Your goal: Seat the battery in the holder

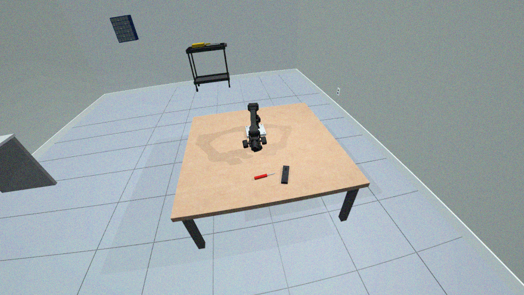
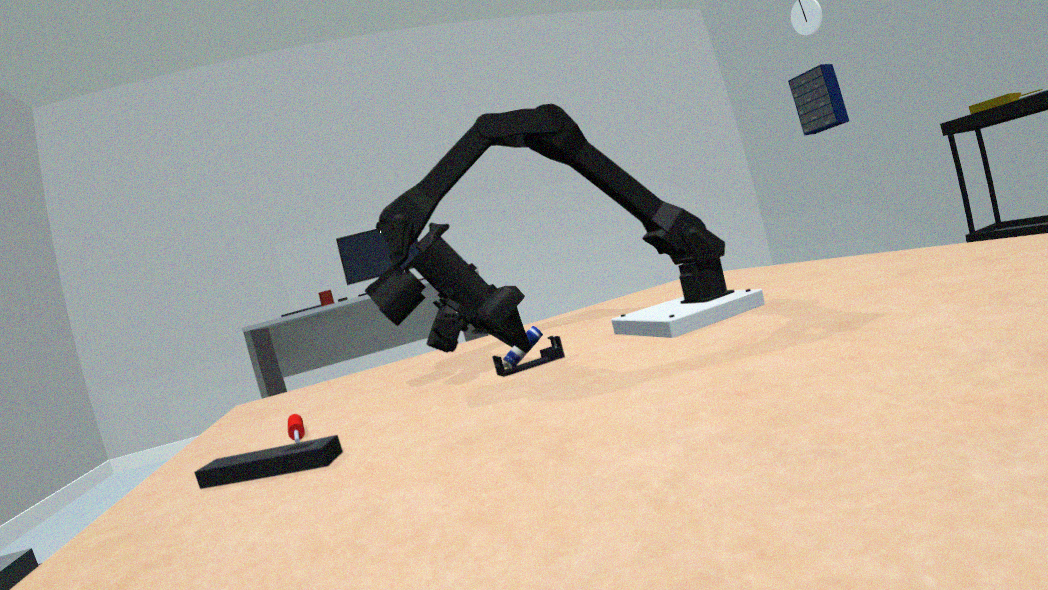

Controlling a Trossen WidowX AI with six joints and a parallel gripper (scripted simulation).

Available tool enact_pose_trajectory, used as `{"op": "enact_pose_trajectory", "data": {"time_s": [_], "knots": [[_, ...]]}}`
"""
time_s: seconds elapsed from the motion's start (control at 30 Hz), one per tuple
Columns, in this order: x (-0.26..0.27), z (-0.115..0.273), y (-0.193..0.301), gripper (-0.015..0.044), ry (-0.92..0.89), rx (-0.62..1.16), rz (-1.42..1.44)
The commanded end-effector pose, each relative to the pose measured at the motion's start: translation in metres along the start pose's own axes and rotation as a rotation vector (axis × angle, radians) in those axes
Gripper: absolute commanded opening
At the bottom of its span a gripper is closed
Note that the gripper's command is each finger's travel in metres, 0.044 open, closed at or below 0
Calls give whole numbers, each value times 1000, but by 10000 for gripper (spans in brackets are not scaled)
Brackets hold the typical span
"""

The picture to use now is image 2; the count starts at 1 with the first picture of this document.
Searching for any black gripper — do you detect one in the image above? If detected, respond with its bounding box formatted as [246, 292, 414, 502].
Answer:
[435, 260, 531, 353]

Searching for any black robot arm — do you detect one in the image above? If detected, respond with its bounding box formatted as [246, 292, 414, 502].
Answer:
[365, 103, 735, 352]

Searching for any blue and white battery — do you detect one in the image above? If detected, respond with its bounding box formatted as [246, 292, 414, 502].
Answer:
[503, 326, 543, 368]

